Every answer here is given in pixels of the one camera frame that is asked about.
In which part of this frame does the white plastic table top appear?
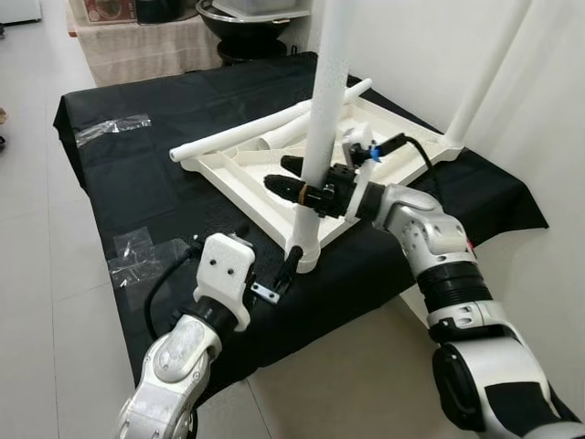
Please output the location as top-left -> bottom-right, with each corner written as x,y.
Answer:
178,91 -> 463,275

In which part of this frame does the black table cloth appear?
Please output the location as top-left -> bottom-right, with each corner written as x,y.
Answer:
53,53 -> 549,403

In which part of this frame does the clear tape cross patch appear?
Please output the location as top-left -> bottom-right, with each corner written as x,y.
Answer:
108,229 -> 193,289

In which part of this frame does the steel tray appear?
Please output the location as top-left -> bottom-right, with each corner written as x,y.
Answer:
215,0 -> 307,21

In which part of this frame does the flat clear plastic bag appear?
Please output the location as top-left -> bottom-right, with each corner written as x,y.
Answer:
75,114 -> 152,147

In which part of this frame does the beige striped cloth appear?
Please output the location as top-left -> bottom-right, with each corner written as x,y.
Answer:
71,14 -> 225,88

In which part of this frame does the black kitchen appliance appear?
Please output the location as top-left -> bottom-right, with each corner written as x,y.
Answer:
137,0 -> 184,24

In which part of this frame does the white low appliance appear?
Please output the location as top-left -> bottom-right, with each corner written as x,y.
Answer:
0,0 -> 42,24

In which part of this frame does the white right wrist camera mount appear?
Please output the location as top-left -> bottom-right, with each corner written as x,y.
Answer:
340,128 -> 408,222

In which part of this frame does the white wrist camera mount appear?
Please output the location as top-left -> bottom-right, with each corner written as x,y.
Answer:
194,233 -> 257,332
340,128 -> 408,222

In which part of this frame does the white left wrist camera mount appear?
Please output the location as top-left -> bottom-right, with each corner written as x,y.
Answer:
194,233 -> 257,332

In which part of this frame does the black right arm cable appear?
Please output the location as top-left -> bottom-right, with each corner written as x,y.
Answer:
402,135 -> 444,207

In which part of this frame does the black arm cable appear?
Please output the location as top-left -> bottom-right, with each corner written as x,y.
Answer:
402,135 -> 444,207
144,236 -> 204,344

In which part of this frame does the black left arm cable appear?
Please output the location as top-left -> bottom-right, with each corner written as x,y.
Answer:
144,236 -> 204,344

